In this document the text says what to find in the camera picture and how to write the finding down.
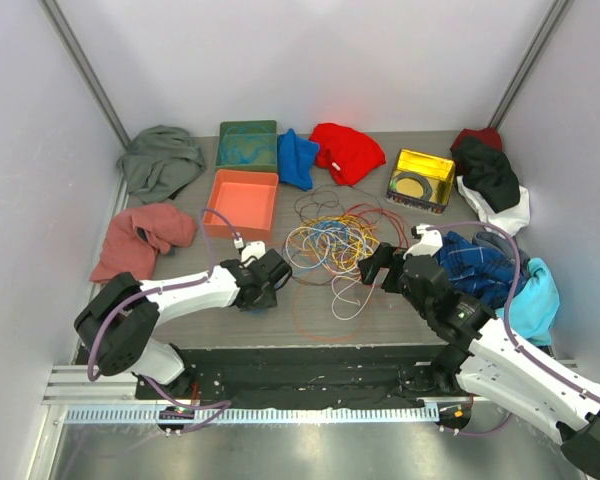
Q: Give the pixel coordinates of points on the green plastic tray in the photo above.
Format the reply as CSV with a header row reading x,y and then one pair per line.
x,y
248,146

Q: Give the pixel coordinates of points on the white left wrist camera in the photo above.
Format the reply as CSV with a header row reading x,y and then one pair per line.
x,y
249,251

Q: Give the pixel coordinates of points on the blue plaid cloth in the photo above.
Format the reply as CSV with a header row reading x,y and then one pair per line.
x,y
483,267

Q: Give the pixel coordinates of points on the orange plastic tray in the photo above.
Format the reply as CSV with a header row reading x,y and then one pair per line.
x,y
248,200

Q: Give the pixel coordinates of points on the white cloth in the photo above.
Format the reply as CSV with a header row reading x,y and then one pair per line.
x,y
511,220

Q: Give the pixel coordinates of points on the salmon pink cloth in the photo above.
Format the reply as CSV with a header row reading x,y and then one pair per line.
x,y
136,236

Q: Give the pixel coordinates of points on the royal blue cloth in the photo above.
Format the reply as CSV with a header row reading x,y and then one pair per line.
x,y
295,157

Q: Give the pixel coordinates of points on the gold tin box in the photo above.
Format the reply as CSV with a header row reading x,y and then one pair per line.
x,y
421,181

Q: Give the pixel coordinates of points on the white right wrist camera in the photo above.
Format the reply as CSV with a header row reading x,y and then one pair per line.
x,y
428,241

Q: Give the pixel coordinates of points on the grey cloth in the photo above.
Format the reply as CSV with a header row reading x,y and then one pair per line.
x,y
160,162

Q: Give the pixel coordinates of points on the cyan cloth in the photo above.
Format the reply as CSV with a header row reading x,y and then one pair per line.
x,y
533,310

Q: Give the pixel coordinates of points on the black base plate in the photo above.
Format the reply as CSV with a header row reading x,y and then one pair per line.
x,y
313,378

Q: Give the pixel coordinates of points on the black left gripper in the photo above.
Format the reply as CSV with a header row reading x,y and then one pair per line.
x,y
268,300

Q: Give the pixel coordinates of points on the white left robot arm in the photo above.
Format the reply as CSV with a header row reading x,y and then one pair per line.
x,y
117,326

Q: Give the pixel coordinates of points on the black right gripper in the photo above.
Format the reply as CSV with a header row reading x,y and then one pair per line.
x,y
381,258

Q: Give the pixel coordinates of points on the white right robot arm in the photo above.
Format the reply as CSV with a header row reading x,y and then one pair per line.
x,y
486,358

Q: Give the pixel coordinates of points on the dark red cloth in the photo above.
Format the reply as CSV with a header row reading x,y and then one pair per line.
x,y
488,135

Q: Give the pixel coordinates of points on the black cloth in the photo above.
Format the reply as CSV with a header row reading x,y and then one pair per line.
x,y
487,170

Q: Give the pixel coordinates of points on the white slotted cable duct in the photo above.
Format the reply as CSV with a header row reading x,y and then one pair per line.
x,y
169,415

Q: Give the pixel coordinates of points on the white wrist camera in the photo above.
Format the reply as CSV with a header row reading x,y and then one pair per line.
x,y
249,251
428,241

